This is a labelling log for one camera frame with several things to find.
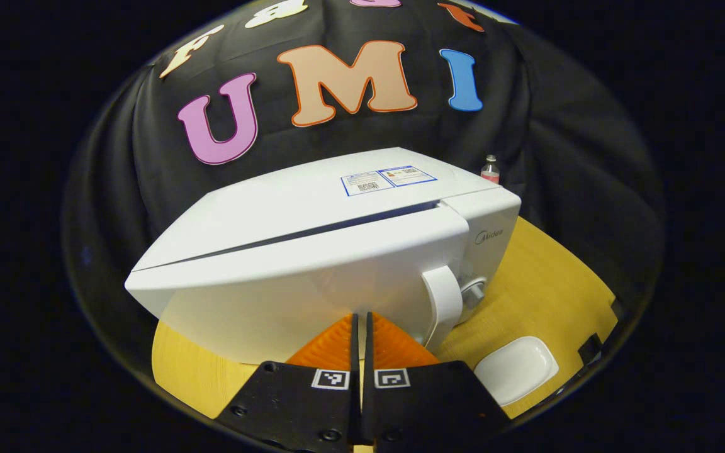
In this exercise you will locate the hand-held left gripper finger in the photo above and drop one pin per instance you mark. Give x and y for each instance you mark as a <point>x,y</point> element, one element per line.
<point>369,352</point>
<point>354,352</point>

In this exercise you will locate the white microwave oven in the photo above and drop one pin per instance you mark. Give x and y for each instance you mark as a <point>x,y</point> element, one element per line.
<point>312,277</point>

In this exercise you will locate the white oblong plate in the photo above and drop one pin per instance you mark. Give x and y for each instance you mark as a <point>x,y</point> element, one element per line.
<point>517,371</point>

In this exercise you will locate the small clear bottle pink label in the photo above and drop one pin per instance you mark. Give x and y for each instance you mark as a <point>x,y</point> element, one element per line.
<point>490,171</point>

